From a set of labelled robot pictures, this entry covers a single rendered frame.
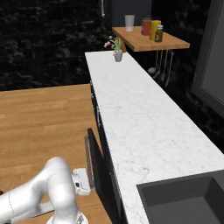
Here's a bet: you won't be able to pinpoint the dark tall cabinet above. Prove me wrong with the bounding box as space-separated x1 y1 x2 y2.
100 0 153 28

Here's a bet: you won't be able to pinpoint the black counter cabinets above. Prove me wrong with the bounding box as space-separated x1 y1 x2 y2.
89 80 130 224

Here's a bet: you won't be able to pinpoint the hanging metal turner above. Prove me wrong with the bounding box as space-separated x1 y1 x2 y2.
164 50 175 88

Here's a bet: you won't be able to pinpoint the olive oil bottle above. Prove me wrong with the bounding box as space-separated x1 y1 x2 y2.
154 24 165 44

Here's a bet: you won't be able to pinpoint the grey dishwasher door handle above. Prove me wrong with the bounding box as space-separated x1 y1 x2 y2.
84 135 95 190

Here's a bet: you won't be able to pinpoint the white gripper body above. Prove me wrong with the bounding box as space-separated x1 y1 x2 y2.
78 167 92 197

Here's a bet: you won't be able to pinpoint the yellow bottle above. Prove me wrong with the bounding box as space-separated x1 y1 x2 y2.
149 19 162 42

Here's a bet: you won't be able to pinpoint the hanging metal ladle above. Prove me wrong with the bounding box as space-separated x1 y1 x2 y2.
146 50 161 74

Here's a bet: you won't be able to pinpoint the dark grey sink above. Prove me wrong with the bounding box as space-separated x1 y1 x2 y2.
136 169 224 224

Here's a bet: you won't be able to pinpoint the wooden wall shelf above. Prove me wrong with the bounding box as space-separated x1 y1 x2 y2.
111 25 191 53

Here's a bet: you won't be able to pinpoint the clear drinking glass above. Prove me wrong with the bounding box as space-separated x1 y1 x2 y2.
124 14 136 32

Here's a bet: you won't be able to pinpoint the red jar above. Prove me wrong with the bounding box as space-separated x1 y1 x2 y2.
141 16 153 37

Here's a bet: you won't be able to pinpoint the black dishwasher door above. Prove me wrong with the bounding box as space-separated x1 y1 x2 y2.
87 127 123 224

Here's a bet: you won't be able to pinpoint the hanging metal spoon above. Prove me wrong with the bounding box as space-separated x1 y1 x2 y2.
159 50 170 83

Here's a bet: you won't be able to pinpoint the dark window frame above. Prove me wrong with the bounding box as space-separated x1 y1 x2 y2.
190 0 224 119

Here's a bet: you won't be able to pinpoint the grey vase with pink flowers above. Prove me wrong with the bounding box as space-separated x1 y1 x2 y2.
103 35 124 63

